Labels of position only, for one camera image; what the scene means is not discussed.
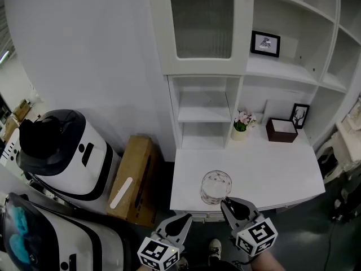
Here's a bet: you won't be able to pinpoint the person's right shoe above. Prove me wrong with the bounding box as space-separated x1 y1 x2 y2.
208 238 222 266

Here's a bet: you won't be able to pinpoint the clear glass cup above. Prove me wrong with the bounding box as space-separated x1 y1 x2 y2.
200 170 233 206

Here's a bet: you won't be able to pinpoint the white robot with black trim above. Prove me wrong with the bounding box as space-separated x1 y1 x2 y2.
16 109 122 202

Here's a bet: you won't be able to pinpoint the dark brown box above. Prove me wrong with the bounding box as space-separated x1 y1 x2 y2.
265 117 299 143

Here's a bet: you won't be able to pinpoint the white robot with blue eyes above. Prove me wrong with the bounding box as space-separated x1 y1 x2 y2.
0 192 126 271

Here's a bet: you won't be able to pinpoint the person's right forearm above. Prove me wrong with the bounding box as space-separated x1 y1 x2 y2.
250 250 283 271

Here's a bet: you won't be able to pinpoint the white hutch shelf unit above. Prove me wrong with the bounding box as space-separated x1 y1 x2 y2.
148 0 361 152

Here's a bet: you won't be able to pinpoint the brown cardboard box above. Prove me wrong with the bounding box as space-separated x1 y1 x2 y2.
106 135 160 229

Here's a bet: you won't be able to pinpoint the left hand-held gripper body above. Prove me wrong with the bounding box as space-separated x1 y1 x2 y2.
137 229 186 271

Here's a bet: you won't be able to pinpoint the black deer picture frame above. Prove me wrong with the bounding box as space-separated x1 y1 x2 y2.
289 103 310 130

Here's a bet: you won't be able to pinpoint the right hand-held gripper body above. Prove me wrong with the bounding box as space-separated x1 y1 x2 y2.
230 212 279 257

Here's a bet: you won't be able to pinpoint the cream ornate furniture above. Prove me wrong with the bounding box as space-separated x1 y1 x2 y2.
315 94 361 186

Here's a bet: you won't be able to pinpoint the white ribbed glass cabinet door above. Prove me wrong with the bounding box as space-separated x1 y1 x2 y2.
148 0 254 76

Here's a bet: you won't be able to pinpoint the black hat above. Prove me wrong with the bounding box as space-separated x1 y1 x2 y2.
19 116 69 164

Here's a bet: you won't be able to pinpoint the person's shoe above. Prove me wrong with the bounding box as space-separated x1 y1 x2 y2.
208 238 222 266
176 257 190 271

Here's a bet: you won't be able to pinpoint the person's left shoe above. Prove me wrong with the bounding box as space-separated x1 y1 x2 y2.
176 257 190 271

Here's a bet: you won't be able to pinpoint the pink flowers in cream pot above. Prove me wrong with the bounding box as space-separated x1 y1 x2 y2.
231 110 258 142

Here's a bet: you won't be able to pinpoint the small black picture frame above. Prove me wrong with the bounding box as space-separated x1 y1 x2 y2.
250 30 281 58

